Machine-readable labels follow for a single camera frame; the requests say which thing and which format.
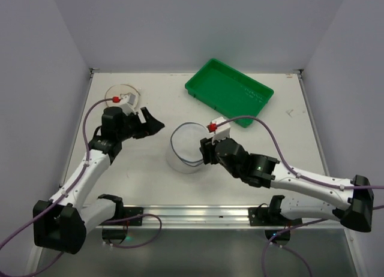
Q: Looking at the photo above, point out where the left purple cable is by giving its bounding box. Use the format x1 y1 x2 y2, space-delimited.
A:
0 96 163 277

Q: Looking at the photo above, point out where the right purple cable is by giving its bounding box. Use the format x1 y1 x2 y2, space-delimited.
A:
206 115 384 277

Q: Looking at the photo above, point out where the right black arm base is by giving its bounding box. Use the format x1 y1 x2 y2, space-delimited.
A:
248 195 302 228

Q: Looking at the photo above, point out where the white mesh laundry bag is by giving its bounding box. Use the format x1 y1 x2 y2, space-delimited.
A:
166 122 208 174

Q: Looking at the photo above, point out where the round beige zipped laundry bag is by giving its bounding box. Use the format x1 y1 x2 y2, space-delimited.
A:
104 83 141 108

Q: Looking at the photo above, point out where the purple cable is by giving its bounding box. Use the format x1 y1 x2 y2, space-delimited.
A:
0 96 163 277
206 115 384 277

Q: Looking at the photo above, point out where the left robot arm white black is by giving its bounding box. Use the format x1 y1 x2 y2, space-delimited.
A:
32 107 165 254

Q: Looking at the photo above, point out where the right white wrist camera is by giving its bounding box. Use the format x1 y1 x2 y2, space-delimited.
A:
207 116 231 144

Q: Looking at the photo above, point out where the green plastic tray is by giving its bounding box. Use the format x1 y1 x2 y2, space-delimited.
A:
185 58 274 119

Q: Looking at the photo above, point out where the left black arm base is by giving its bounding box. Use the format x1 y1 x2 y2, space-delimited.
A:
98 194 144 245

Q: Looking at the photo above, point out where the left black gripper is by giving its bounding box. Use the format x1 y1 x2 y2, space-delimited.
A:
116 107 164 141

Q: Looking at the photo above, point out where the aluminium mounting rail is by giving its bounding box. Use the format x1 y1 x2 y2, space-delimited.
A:
83 205 319 229

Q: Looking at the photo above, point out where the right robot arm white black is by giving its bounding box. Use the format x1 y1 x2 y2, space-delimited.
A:
200 138 374 233

